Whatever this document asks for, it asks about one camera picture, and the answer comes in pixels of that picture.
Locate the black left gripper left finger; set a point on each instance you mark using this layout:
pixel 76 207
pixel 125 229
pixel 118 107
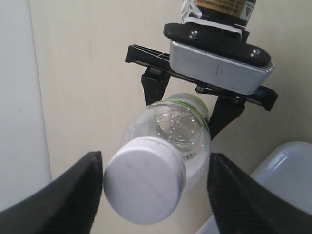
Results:
pixel 68 205

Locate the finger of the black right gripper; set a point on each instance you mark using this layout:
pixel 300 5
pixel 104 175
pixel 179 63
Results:
pixel 225 111
pixel 154 83

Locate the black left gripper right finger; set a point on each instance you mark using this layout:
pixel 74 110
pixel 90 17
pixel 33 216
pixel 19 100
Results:
pixel 242 206

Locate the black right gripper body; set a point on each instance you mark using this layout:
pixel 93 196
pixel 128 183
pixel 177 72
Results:
pixel 146 57

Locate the clear plastic drink bottle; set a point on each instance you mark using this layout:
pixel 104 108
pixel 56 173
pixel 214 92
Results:
pixel 181 120

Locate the white bottle cap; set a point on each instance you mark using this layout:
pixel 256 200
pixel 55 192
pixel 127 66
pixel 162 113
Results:
pixel 144 180

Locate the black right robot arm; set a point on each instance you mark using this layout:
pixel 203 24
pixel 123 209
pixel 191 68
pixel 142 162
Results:
pixel 232 15

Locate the white rectangular plastic tray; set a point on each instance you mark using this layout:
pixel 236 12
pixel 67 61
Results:
pixel 287 173

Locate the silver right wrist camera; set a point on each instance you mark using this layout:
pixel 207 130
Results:
pixel 218 57

